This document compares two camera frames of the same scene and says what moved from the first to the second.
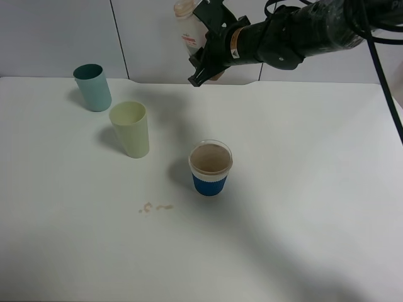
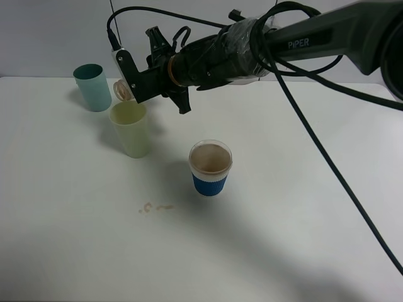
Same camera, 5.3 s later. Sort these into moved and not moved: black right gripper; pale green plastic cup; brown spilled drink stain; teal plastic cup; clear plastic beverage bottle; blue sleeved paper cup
Moved: black right gripper; clear plastic beverage bottle
Not moved: blue sleeved paper cup; teal plastic cup; brown spilled drink stain; pale green plastic cup
